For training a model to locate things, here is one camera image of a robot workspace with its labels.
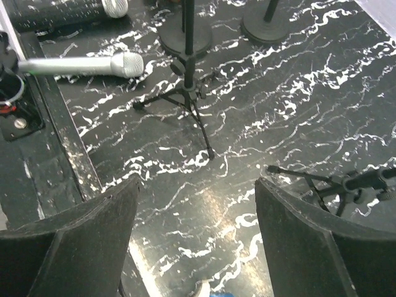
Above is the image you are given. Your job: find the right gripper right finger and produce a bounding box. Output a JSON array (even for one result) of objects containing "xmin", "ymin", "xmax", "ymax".
[{"xmin": 255, "ymin": 178, "xmax": 395, "ymax": 296}]

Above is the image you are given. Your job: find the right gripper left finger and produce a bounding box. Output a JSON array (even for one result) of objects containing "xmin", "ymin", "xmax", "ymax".
[{"xmin": 1, "ymin": 178, "xmax": 140, "ymax": 296}]

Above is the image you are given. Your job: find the small black tripod stand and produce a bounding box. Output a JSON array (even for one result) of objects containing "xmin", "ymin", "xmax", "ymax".
[{"xmin": 267, "ymin": 165, "xmax": 395, "ymax": 217}]

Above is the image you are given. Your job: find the black tripod stand with shockmount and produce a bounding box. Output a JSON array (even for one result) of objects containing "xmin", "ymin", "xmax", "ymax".
[{"xmin": 132, "ymin": 1, "xmax": 215, "ymax": 160}]

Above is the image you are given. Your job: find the silver microphone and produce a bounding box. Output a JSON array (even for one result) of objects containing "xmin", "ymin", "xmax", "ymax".
[{"xmin": 18, "ymin": 52, "xmax": 145, "ymax": 79}]

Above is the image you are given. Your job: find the black round-base mic stand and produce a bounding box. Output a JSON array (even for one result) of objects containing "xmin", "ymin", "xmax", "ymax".
[{"xmin": 159, "ymin": 12, "xmax": 213, "ymax": 58}]

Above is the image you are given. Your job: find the black glitter microphone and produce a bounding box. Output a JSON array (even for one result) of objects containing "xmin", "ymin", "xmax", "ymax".
[{"xmin": 4, "ymin": 0, "xmax": 129, "ymax": 32}]

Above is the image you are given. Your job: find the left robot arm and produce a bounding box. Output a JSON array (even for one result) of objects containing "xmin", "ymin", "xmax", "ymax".
[{"xmin": 1, "ymin": 31, "xmax": 25, "ymax": 106}]

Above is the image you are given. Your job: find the empty round-base stand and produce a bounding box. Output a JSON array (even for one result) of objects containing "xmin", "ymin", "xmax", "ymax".
[{"xmin": 241, "ymin": 0, "xmax": 290, "ymax": 44}]

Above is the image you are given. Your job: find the blue white small card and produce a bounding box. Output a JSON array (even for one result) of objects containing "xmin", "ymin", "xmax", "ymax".
[{"xmin": 193, "ymin": 280, "xmax": 242, "ymax": 297}]

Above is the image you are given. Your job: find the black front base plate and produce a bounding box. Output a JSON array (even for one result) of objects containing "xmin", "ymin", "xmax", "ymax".
[{"xmin": 1, "ymin": 33, "xmax": 101, "ymax": 230}]

